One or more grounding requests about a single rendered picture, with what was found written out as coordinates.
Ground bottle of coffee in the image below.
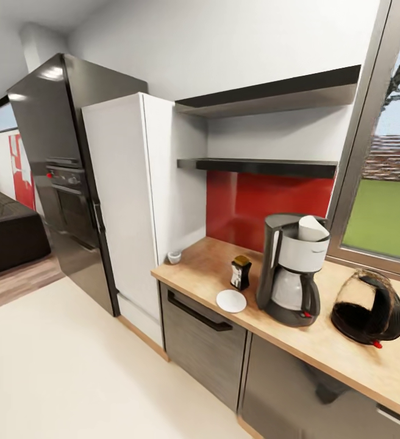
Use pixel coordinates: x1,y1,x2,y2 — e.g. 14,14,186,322
230,255,252,291

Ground saucer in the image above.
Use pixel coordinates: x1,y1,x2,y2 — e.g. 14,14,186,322
216,290,247,313

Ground coffee cup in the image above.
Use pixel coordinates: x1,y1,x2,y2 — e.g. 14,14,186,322
168,251,181,265

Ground electric kettle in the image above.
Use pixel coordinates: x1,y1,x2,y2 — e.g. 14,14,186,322
330,268,400,349

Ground paper coffee filter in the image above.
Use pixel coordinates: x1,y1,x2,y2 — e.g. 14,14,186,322
298,215,329,242

